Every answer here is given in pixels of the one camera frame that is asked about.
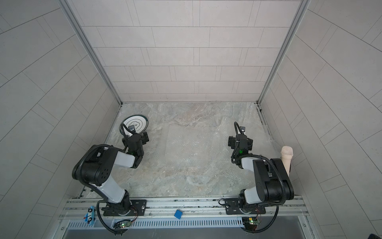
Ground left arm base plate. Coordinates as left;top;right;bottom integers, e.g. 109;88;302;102
100;200;147;217

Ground blue square tag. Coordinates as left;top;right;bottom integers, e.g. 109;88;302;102
174;210;183;220

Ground beige foam microphone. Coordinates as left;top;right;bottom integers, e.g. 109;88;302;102
281;146;293;176

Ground circuit board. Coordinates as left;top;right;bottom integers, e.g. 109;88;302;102
113;219;132;230
242;217;261;231

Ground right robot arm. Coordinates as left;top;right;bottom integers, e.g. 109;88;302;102
228;122;294;214

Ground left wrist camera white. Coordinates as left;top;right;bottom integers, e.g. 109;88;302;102
128;125;135;132

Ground left circuit board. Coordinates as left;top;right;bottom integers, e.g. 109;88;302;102
113;219;132;230

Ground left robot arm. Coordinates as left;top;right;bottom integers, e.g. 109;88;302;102
72;119;149;216

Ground white plate concentric rings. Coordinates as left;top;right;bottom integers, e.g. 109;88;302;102
120;115;149;135

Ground blue connector clip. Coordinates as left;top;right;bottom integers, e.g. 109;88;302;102
84;206;95;226

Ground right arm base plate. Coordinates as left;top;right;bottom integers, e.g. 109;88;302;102
218;198;266;215

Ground right circuit board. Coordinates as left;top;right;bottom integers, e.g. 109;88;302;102
242;217;261;231

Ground bubble wrap sheet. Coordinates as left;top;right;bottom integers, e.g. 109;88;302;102
128;123;255;197

